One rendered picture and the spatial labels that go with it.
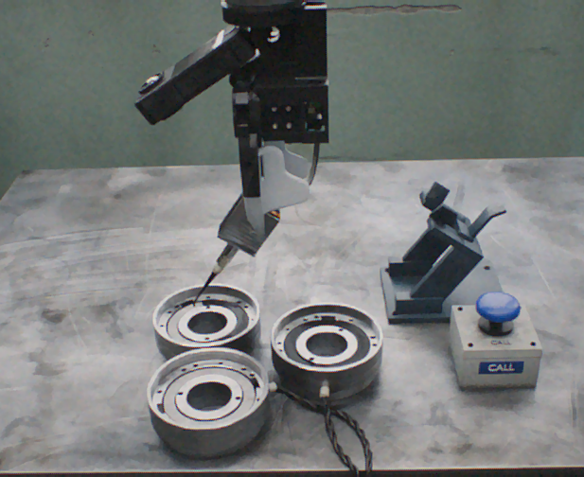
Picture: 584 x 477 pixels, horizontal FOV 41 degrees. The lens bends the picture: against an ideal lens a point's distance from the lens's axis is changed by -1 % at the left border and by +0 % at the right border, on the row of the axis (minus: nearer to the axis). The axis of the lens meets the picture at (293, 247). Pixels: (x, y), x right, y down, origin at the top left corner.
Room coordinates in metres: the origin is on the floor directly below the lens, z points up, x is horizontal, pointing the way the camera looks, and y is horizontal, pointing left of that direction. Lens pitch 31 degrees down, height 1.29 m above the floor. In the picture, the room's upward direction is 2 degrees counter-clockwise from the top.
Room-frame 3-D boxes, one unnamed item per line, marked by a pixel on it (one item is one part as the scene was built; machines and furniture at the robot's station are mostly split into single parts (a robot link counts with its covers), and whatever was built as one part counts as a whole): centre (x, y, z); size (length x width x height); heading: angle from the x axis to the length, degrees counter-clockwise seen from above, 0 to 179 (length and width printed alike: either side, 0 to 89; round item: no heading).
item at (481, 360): (0.58, -0.19, 0.82); 0.08 x 0.07 x 0.05; 88
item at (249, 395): (0.52, 0.08, 0.82); 0.08 x 0.08 x 0.02
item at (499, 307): (0.58, -0.18, 0.85); 0.04 x 0.04 x 0.05
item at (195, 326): (0.63, 0.09, 0.82); 0.10 x 0.10 x 0.04
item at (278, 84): (0.66, 0.01, 1.07); 0.09 x 0.08 x 0.12; 89
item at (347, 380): (0.59, -0.03, 0.82); 0.10 x 0.10 x 0.04
